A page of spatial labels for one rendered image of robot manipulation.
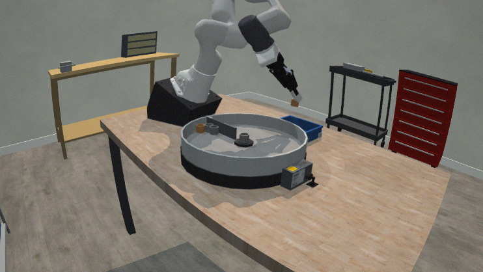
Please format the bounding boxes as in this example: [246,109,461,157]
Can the blue crate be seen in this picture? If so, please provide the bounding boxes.
[280,115,323,143]

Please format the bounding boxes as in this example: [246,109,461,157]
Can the grey metal bushing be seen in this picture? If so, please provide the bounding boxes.
[205,123,213,133]
[240,133,249,143]
[210,126,219,135]

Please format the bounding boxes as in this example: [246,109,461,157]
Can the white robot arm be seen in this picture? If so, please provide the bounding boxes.
[170,0,291,103]

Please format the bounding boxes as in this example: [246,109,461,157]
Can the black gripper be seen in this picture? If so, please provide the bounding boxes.
[267,52,302,103]

